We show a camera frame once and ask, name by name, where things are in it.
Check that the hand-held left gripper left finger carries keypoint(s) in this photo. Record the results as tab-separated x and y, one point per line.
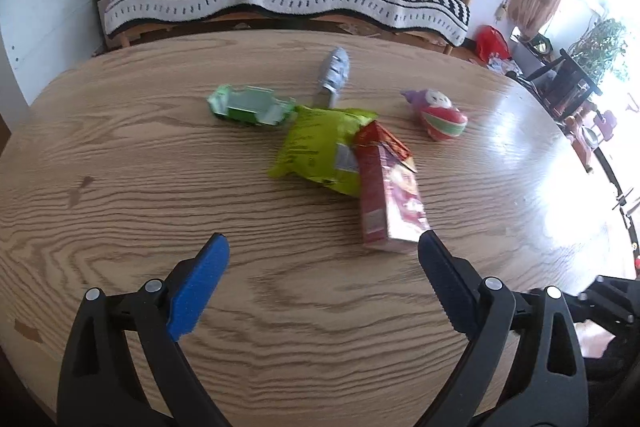
197	294

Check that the green potted plants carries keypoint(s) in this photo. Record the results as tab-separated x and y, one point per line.
600	47

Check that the silver-blue foil packet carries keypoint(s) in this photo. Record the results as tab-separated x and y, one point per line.
334	69

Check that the green paper carton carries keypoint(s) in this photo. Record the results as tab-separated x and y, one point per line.
247	107

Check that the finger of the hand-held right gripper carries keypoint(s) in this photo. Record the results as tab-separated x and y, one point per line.
617	302

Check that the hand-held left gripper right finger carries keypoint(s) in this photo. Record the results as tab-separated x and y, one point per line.
445	279

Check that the green snack bag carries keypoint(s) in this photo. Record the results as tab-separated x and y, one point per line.
317	147

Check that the black chair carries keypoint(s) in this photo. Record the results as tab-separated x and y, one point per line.
567	82

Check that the pink ride-on toy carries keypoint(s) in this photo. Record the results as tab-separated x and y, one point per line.
590	134

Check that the watermelon plush toy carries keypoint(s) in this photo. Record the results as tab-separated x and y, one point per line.
440	117

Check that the red cigarette carton box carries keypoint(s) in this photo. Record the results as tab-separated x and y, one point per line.
390	192

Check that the white cabinet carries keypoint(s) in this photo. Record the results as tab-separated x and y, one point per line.
45	17

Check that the red plastic bag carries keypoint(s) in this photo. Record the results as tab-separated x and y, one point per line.
492	43

